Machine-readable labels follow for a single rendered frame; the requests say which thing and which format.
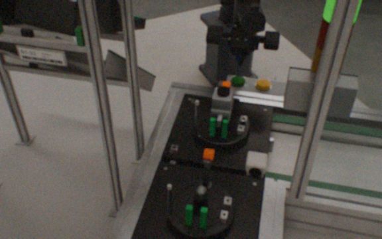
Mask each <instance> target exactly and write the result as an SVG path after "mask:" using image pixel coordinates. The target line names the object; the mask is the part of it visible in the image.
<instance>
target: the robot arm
mask: <svg viewBox="0 0 382 239"><path fill-rule="evenodd" d="M220 5H221V7H220V15H219V16H218V18H219V19H220V20H221V21H222V22H223V23H224V24H225V25H226V26H227V27H232V26H233V28H232V30H231V32H230V33H228V32H224V31H223V26H219V25H210V26H209V27H208V31H207V33H206V43H208V44H219V43H221V39H225V40H228V46H227V47H228V49H231V53H232V54H234V55H235V57H236V59H237V63H238V66H241V65H242V64H243V62H244V60H245V58H246V56H248V55H249V54H250V52H254V51H255V50H259V43H260V44H264V45H263V48H264V49H265V50H274V51H277V50H278V49H279V39H280V34H279V32H276V31H265V35H258V34H257V33H258V32H259V31H261V30H262V29H263V28H264V26H265V24H266V19H265V16H264V12H263V10H262V7H261V4H260V0H220Z"/></svg>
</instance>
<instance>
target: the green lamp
mask: <svg viewBox="0 0 382 239"><path fill-rule="evenodd" d="M334 2H335V0H327V2H326V5H325V8H324V13H323V18H324V19H325V20H326V21H328V22H330V20H331V16H332V11H333V8H334Z"/></svg>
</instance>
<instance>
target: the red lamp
mask: <svg viewBox="0 0 382 239"><path fill-rule="evenodd" d="M328 25H329V22H328V21H326V20H325V19H324V18H323V17H322V23H321V26H320V32H319V35H318V38H317V42H316V44H317V45H318V46H319V47H320V48H321V49H323V48H324V43H325V40H326V34H327V31H328Z"/></svg>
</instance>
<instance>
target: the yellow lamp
mask: <svg viewBox="0 0 382 239"><path fill-rule="evenodd" d="M322 51H323V49H321V48H320V47H319V46H318V45H317V44H316V48H315V51H314V56H313V61H312V66H311V69H312V71H313V72H314V73H315V74H317V71H318V67H319V63H320V57H321V54H322Z"/></svg>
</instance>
